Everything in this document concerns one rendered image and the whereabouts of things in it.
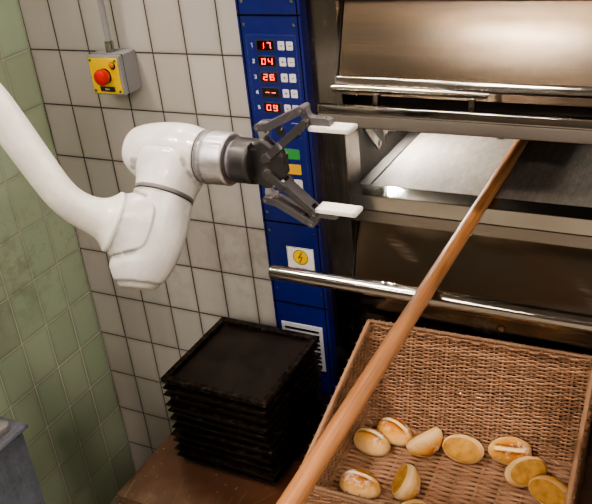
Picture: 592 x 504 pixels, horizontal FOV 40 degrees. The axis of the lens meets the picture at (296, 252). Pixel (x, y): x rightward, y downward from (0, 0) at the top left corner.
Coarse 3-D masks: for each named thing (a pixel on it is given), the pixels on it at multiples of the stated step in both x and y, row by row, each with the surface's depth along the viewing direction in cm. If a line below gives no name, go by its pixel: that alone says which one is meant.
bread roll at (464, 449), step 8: (448, 440) 193; (456, 440) 192; (464, 440) 191; (472, 440) 191; (448, 448) 192; (456, 448) 192; (464, 448) 191; (472, 448) 190; (480, 448) 190; (448, 456) 193; (456, 456) 191; (464, 456) 190; (472, 456) 190; (480, 456) 189
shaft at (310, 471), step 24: (504, 168) 189; (480, 216) 171; (456, 240) 161; (432, 288) 147; (408, 312) 140; (384, 360) 129; (360, 384) 123; (360, 408) 120; (336, 432) 115; (312, 456) 111; (312, 480) 108
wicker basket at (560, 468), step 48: (384, 336) 202; (432, 336) 197; (384, 384) 205; (432, 384) 200; (480, 384) 194; (528, 384) 189; (576, 384) 184; (480, 432) 197; (528, 432) 192; (576, 432) 186; (336, 480) 192; (384, 480) 191; (432, 480) 189; (480, 480) 187; (576, 480) 165
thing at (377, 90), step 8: (336, 88) 171; (344, 88) 170; (352, 88) 169; (360, 88) 168; (368, 88) 167; (376, 88) 167; (384, 88) 166; (392, 88) 165; (400, 88) 164; (408, 88) 164; (416, 88) 163; (424, 88) 162; (432, 88) 162; (440, 88) 161; (376, 96) 167; (440, 96) 161; (448, 96) 160; (456, 96) 160; (464, 96) 159; (472, 96) 158; (480, 96) 157; (488, 96) 158; (376, 104) 167; (472, 104) 158
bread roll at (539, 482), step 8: (536, 480) 179; (544, 480) 177; (552, 480) 177; (560, 480) 177; (536, 488) 178; (544, 488) 177; (552, 488) 176; (560, 488) 175; (536, 496) 178; (544, 496) 177; (552, 496) 176; (560, 496) 175
